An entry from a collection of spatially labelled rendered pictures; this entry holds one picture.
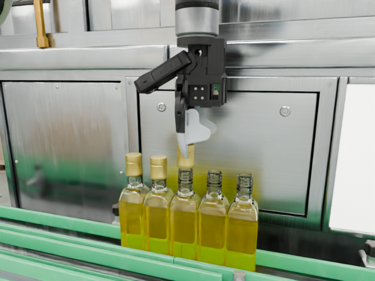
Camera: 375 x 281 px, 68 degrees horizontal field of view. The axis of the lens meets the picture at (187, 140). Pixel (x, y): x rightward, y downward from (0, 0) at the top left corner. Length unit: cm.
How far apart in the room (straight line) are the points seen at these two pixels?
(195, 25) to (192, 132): 18
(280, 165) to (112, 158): 45
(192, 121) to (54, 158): 55
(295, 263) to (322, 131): 27
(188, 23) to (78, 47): 38
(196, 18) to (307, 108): 30
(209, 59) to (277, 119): 22
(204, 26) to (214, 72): 7
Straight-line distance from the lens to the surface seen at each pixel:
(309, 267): 65
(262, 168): 66
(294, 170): 66
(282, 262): 65
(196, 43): 48
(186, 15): 49
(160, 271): 60
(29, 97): 95
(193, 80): 48
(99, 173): 86
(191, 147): 52
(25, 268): 68
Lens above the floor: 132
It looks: 13 degrees down
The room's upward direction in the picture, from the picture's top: straight up
